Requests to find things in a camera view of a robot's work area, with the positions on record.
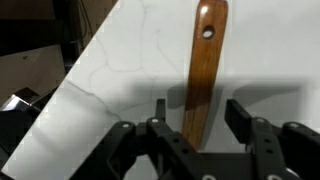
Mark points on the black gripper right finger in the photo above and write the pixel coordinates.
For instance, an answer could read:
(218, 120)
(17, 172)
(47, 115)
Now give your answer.
(289, 152)

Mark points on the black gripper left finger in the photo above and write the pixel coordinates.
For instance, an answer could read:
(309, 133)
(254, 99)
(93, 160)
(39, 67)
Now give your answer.
(119, 149)

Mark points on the wooden ladle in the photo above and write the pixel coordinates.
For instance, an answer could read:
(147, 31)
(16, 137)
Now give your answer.
(209, 29)

